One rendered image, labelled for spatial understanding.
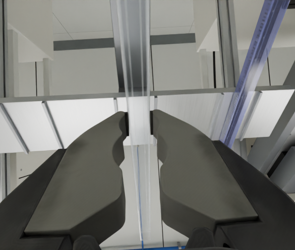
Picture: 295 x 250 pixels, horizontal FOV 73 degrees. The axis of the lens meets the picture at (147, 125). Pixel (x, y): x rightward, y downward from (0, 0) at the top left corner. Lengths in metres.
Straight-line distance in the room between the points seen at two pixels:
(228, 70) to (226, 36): 0.10
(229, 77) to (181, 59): 1.58
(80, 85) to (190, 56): 1.18
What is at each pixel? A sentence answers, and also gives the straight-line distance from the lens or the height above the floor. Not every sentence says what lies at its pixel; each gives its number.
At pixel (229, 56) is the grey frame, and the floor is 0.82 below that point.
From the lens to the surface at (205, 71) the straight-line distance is 1.08.
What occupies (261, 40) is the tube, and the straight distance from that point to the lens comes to 0.20.
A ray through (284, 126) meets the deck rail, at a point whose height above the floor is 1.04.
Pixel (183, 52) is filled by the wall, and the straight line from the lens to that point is 2.24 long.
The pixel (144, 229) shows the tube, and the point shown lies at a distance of 0.27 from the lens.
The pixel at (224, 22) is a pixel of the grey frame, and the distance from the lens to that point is 0.71.
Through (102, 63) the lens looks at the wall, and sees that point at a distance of 2.22.
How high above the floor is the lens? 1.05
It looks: 3 degrees down
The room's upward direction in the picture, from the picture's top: 177 degrees clockwise
